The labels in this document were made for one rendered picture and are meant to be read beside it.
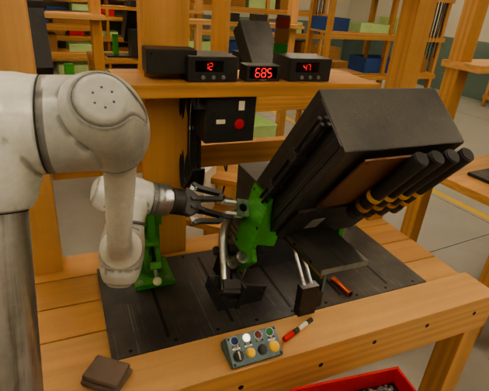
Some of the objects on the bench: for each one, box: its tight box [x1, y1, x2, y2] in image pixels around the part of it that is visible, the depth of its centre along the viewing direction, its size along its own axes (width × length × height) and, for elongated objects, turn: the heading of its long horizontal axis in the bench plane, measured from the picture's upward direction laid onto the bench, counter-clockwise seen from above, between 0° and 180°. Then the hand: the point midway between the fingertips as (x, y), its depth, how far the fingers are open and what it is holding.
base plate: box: [97, 225, 426, 360], centre depth 146 cm, size 42×110×2 cm, turn 104°
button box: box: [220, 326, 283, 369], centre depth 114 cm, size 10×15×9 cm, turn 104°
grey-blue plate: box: [306, 265, 327, 306], centre depth 133 cm, size 10×2×14 cm, turn 14°
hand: (233, 209), depth 126 cm, fingers closed on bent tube, 3 cm apart
